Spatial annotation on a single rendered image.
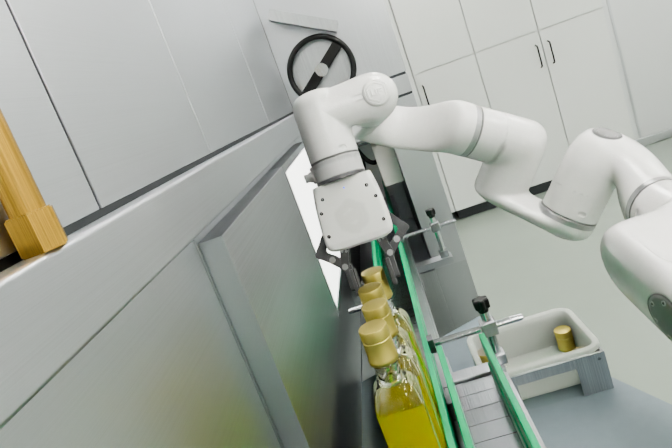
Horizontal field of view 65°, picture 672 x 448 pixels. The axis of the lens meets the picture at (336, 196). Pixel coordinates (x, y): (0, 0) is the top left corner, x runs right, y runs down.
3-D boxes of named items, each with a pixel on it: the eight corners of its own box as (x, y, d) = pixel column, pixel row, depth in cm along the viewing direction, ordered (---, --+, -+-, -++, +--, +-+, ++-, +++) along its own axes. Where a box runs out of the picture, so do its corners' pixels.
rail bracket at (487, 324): (439, 374, 96) (418, 313, 93) (530, 347, 94) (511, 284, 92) (441, 383, 93) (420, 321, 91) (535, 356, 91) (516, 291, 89)
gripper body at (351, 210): (302, 181, 76) (326, 256, 75) (369, 157, 74) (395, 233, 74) (311, 183, 83) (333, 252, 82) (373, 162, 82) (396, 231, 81)
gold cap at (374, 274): (369, 296, 80) (360, 270, 79) (392, 289, 80) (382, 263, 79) (370, 306, 77) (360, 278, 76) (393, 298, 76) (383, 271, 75)
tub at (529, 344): (475, 369, 116) (463, 335, 114) (576, 340, 113) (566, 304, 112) (495, 419, 99) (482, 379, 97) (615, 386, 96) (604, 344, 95)
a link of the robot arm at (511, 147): (509, 126, 72) (468, 223, 77) (643, 163, 75) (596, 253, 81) (471, 99, 87) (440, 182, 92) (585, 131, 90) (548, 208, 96)
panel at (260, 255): (334, 256, 152) (293, 144, 146) (344, 252, 152) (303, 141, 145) (304, 497, 64) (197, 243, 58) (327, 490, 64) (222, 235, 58)
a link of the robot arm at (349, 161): (297, 168, 76) (303, 187, 76) (356, 148, 75) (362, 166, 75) (307, 172, 83) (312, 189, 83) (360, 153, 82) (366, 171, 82)
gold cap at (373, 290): (367, 313, 75) (356, 286, 74) (391, 306, 74) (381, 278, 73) (367, 325, 71) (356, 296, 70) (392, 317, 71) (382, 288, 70)
